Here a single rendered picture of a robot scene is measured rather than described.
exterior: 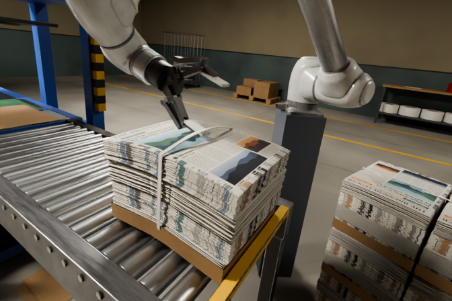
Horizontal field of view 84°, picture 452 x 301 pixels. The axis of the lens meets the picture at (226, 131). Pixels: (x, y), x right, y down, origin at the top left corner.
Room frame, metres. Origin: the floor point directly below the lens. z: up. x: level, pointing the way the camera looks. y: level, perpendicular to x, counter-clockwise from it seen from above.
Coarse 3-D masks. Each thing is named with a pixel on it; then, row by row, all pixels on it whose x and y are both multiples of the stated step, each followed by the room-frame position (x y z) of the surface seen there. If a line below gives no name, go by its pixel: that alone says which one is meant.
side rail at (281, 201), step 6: (66, 120) 1.36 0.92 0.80; (72, 120) 1.35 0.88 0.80; (78, 120) 1.37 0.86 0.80; (84, 126) 1.27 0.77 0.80; (90, 126) 1.28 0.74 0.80; (96, 132) 1.21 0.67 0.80; (102, 132) 1.21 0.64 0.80; (108, 132) 1.22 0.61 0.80; (282, 198) 0.75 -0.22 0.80; (276, 204) 0.71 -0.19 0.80; (282, 204) 0.71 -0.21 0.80; (288, 204) 0.71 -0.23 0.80; (288, 216) 0.69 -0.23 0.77; (288, 222) 0.70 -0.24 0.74; (282, 228) 0.69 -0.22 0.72; (288, 228) 0.72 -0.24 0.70; (276, 234) 0.70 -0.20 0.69; (282, 234) 0.69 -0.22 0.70
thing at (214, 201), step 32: (192, 160) 0.47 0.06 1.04; (224, 160) 0.50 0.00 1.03; (256, 160) 0.52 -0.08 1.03; (192, 192) 0.43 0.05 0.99; (224, 192) 0.39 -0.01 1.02; (256, 192) 0.46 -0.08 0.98; (192, 224) 0.44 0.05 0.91; (224, 224) 0.39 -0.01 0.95; (256, 224) 0.50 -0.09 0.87; (224, 256) 0.40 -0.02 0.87
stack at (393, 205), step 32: (352, 192) 0.86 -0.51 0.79; (384, 192) 0.81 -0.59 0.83; (416, 192) 0.84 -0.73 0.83; (448, 192) 0.86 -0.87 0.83; (352, 224) 0.84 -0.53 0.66; (384, 224) 0.76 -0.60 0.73; (416, 224) 0.70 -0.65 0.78; (448, 224) 0.65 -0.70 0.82; (352, 256) 0.81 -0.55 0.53; (416, 256) 0.71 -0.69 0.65; (448, 256) 0.64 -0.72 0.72; (320, 288) 0.88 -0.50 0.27; (384, 288) 0.72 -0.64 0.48; (416, 288) 0.66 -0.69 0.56
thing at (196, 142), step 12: (216, 132) 0.67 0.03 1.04; (228, 132) 0.68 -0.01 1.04; (168, 144) 0.53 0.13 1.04; (180, 144) 0.54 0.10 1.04; (192, 144) 0.55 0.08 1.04; (204, 144) 0.56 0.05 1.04; (156, 156) 0.49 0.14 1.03; (168, 156) 0.48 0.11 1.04; (180, 156) 0.48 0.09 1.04; (156, 168) 0.48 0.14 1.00; (168, 168) 0.47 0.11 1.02; (156, 180) 0.49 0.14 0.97; (168, 180) 0.46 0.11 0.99; (156, 192) 0.49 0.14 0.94; (168, 192) 0.47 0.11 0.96; (156, 204) 0.49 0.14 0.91; (168, 204) 0.47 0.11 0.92; (156, 216) 0.49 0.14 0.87; (168, 216) 0.47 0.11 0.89; (168, 228) 0.47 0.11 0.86
